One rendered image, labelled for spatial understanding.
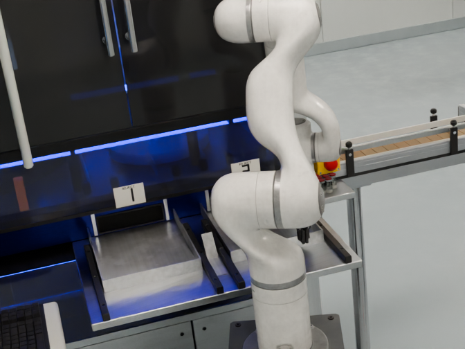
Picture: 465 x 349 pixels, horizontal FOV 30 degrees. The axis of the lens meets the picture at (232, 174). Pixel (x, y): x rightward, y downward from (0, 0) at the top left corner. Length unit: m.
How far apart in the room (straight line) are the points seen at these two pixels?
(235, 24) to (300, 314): 0.63
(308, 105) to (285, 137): 0.35
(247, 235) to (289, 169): 0.16
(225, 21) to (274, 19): 0.10
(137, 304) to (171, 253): 0.26
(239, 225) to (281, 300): 0.19
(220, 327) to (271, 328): 0.82
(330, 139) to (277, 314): 0.51
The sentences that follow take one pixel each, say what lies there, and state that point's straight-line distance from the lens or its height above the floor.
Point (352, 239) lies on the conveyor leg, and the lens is 2.89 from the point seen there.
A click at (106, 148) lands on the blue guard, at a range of 2.38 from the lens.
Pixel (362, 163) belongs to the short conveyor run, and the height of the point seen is 0.92.
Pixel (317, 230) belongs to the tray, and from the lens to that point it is 2.37.
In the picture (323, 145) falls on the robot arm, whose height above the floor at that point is 1.18.
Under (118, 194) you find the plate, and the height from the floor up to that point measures 1.03.
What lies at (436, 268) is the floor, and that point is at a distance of 4.01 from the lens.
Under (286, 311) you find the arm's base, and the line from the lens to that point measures 1.85.
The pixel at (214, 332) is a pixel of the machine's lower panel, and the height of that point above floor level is 0.52.
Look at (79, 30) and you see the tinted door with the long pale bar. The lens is 2.30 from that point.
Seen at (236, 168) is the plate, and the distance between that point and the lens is 2.48.
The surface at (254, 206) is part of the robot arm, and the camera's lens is 1.74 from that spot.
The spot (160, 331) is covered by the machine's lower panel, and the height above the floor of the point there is 0.57.
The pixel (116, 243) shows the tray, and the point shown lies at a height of 0.88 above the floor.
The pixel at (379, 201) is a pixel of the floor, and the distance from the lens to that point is 4.65.
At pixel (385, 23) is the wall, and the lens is 7.71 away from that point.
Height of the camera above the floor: 1.96
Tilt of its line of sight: 22 degrees down
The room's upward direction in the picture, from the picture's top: 7 degrees counter-clockwise
